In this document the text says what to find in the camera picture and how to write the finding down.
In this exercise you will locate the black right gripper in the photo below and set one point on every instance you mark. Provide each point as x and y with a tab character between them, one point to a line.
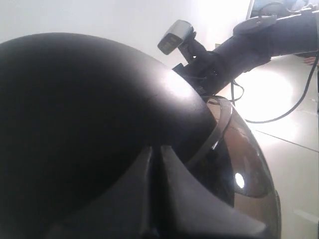
204	70

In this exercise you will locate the black helmet with visor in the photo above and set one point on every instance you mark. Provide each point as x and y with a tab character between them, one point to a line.
77	110

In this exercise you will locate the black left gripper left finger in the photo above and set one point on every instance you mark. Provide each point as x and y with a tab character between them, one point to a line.
122	212

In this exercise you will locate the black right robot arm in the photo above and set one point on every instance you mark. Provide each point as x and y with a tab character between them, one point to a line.
253	43

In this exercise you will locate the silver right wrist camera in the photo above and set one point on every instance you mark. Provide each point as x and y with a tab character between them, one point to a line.
175	36

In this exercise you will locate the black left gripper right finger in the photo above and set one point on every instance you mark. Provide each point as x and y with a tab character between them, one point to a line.
192	212

